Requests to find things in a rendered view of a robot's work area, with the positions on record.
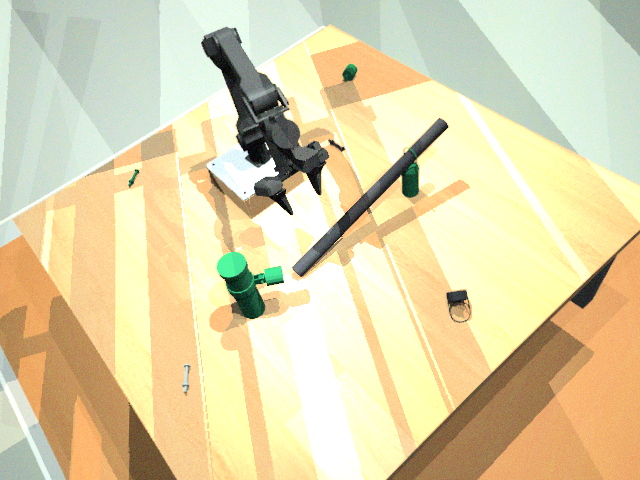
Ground green clamp band with cup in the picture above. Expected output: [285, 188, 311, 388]
[225, 266, 284, 298]

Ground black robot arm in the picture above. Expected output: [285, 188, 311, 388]
[201, 26, 323, 173]

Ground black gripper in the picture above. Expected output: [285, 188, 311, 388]
[254, 146, 330, 215]

